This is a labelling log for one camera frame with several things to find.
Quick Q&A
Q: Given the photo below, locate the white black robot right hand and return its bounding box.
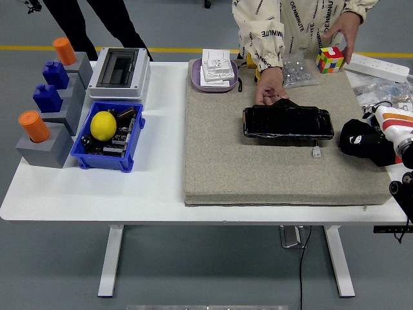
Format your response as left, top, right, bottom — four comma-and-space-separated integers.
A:
341, 105, 413, 167

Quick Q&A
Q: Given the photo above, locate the person's right hand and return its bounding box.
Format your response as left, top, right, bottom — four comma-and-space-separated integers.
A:
254, 67, 290, 107

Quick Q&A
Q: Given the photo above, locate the person's left hand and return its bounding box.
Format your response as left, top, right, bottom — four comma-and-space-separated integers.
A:
321, 12, 362, 65

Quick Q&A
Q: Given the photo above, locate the glossy black panel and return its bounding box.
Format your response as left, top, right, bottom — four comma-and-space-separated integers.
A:
242, 98, 335, 148

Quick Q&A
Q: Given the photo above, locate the clear bag of metal screws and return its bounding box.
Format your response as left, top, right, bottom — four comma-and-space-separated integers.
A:
282, 53, 320, 90

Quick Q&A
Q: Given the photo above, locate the colourful puzzle cube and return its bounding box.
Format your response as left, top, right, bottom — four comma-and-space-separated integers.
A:
315, 46, 345, 74

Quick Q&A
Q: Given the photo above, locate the clear plastic parts bag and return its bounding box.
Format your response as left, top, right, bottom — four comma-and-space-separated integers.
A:
350, 72, 413, 110

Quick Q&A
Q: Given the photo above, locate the white power strip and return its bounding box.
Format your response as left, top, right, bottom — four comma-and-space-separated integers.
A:
343, 52, 411, 83

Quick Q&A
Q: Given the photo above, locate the person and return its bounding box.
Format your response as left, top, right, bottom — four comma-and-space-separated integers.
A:
232, 0, 378, 107
41, 0, 155, 62

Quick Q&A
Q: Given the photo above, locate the white socket plate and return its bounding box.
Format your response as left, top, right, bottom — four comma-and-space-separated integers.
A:
199, 66, 236, 88

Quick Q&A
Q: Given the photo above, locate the purple tray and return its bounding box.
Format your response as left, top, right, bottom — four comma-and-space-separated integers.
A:
188, 57, 240, 94

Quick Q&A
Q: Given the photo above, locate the grey-brown mat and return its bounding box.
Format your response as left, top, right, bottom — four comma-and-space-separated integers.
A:
184, 59, 392, 207

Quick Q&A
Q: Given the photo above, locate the white table leg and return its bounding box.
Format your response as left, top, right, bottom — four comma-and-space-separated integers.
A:
323, 225, 356, 298
97, 224, 125, 298

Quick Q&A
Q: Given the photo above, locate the brown electronic component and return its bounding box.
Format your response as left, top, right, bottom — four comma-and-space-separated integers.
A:
117, 107, 136, 121

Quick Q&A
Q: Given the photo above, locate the black circuit board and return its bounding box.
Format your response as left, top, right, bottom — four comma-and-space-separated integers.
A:
84, 122, 136, 159

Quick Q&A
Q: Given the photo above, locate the yellow lemon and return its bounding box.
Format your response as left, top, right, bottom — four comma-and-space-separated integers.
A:
90, 111, 117, 142

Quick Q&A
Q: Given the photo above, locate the grey electrical distribution box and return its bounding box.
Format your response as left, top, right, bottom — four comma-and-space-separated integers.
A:
87, 47, 152, 101

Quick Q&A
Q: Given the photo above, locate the blue plastic bin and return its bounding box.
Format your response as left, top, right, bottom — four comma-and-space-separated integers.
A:
70, 101, 146, 174

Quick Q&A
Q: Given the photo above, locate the grey block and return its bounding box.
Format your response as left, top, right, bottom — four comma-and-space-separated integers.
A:
15, 121, 76, 169
40, 85, 87, 136
57, 51, 94, 90
59, 72, 88, 109

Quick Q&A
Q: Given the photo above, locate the orange cylinder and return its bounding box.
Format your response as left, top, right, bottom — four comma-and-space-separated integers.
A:
18, 110, 52, 143
52, 37, 77, 66

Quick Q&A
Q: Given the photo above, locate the blue block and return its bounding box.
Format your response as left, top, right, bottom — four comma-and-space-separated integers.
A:
42, 60, 70, 90
32, 83, 63, 114

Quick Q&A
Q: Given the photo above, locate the thin black cable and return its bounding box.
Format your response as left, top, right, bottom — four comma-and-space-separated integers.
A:
363, 101, 394, 114

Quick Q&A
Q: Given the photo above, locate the white wall socket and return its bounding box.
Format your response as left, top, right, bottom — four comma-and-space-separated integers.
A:
201, 48, 239, 80

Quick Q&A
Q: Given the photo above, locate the black bar with cable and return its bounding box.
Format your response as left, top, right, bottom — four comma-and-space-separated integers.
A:
373, 225, 413, 243

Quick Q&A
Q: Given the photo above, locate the silver metal bracket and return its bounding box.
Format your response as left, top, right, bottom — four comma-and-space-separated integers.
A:
279, 225, 307, 249

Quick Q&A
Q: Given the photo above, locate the black floor cable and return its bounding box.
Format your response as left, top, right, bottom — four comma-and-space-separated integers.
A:
298, 225, 313, 310

